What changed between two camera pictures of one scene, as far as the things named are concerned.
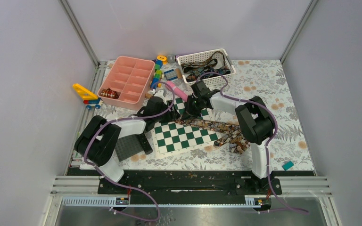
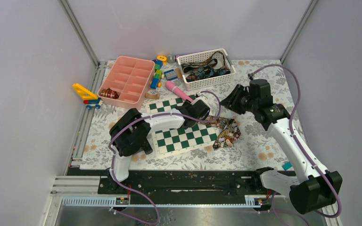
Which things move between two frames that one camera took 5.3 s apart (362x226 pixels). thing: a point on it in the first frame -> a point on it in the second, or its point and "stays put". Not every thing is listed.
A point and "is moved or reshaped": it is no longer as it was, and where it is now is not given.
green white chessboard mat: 170,138 stays put
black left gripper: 172,115 -> 187,104
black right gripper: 189,113 -> 232,100
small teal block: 287,165 stays put
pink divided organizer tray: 127,82 stays put
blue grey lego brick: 170,75 stays put
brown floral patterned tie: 233,136 is moved or reshaped
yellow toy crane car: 90,99 stays put
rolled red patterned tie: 110,92 stays put
